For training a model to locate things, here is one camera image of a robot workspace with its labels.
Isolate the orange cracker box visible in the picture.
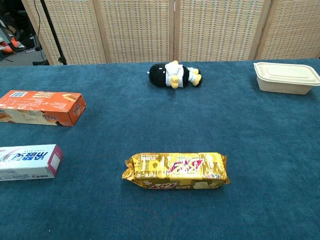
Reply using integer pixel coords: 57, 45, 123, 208
0, 89, 87, 128

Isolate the white toothpaste box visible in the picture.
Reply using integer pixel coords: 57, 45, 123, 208
0, 143, 64, 182

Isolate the black plush toy white shirt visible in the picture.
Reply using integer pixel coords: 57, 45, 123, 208
146, 60, 203, 90

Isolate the golden biscuit packet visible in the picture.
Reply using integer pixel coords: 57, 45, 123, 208
121, 152, 231, 190

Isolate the blue carpet table cover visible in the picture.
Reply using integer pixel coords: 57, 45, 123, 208
0, 58, 320, 240

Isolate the wicker folding screen panel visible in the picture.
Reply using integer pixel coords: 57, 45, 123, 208
173, 0, 272, 63
256, 0, 320, 61
93, 0, 176, 64
21, 0, 107, 65

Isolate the beige lidded lunch container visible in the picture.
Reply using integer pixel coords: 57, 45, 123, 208
253, 61, 320, 96

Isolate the black tripod stand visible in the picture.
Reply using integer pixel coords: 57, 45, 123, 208
39, 0, 68, 66

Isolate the orange black item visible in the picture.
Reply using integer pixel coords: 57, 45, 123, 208
0, 37, 26, 54

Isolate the thin black cable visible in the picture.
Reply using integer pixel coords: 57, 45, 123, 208
33, 0, 42, 36

